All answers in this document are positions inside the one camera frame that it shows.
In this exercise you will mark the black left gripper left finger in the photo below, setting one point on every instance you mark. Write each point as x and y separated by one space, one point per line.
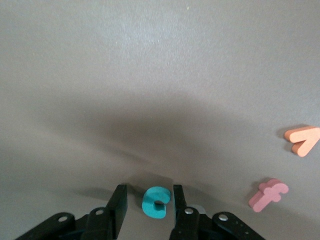
117 212

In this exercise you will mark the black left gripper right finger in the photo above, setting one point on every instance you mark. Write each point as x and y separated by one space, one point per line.
183 220

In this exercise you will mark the teal letter c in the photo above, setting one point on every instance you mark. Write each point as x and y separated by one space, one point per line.
150 200

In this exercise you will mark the pink letter f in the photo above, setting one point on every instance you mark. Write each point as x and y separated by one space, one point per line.
268 193

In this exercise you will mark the orange letter v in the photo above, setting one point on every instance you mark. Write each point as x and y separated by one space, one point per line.
302 136

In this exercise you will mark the brown paper table cover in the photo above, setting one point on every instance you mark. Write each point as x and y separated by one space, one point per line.
125 62

